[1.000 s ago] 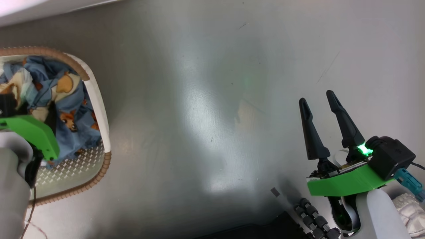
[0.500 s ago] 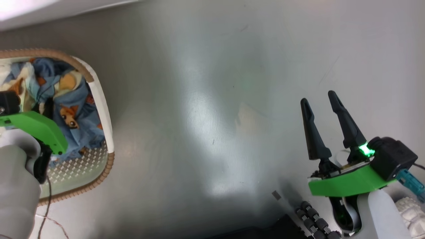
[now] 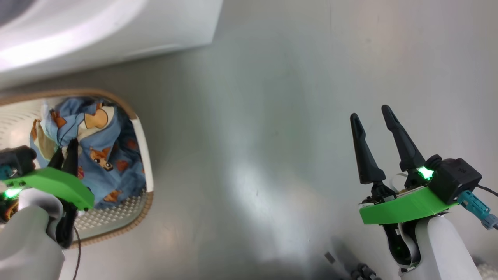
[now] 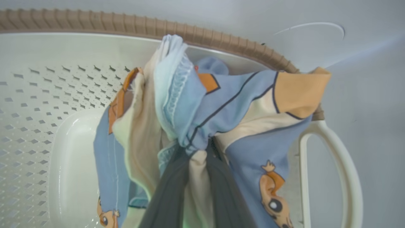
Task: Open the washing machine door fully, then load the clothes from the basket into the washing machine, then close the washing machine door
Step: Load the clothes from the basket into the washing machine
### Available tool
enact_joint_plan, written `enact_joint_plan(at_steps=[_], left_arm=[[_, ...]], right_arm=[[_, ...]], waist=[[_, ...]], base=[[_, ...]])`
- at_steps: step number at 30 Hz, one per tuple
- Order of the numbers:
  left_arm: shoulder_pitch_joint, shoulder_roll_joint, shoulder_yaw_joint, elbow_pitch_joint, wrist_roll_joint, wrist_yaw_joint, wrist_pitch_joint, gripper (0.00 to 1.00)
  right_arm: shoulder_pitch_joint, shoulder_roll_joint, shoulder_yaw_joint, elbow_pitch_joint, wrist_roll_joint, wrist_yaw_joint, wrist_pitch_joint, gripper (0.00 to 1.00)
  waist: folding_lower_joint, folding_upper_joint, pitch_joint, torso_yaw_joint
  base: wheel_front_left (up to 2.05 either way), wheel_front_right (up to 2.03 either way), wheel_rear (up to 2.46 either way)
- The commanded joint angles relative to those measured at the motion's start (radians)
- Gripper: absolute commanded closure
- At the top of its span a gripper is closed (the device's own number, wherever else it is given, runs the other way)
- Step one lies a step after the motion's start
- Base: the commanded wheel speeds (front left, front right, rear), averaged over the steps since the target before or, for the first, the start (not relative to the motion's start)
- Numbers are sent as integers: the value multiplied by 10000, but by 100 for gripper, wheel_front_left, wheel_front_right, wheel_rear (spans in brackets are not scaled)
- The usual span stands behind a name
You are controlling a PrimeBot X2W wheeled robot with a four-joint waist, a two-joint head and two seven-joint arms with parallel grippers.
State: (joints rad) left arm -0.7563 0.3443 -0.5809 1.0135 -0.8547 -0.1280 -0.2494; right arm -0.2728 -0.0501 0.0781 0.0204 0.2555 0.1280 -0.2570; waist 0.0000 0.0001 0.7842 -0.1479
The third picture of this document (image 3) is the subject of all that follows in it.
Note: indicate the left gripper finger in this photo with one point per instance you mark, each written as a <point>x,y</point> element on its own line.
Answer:
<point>56,161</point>
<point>72,159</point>

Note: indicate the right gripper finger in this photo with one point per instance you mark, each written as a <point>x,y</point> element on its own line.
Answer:
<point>406,151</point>
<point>367,163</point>

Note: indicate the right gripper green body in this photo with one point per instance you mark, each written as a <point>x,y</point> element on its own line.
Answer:
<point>400,206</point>

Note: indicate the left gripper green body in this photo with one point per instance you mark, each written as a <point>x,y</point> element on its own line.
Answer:
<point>58,182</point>

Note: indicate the blue bear print clothing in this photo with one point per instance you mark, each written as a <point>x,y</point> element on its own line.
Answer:
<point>105,132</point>

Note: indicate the black roller robot base wheel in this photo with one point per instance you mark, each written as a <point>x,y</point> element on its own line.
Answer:
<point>365,272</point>

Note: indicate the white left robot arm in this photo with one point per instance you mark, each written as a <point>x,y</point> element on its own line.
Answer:
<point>27,241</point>

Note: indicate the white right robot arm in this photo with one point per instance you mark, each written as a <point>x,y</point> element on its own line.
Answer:
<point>443,249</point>

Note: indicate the cream laundry basket brown rim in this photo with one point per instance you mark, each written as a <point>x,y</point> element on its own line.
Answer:
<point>138,155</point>

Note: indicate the white front-load washing machine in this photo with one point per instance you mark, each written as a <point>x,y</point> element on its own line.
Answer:
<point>97,35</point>

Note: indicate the small grey square tab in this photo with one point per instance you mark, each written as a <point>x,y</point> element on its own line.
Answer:
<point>330,257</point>

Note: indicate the white knitted soft toy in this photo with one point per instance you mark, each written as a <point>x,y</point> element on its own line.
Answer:
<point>486,272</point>

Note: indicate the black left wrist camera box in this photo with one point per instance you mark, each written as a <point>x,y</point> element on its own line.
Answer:
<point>17,157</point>

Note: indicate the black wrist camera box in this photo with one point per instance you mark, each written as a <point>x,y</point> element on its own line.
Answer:
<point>17,157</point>
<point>455,179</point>

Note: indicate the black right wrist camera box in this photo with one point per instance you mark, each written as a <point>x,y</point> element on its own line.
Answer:
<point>455,179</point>

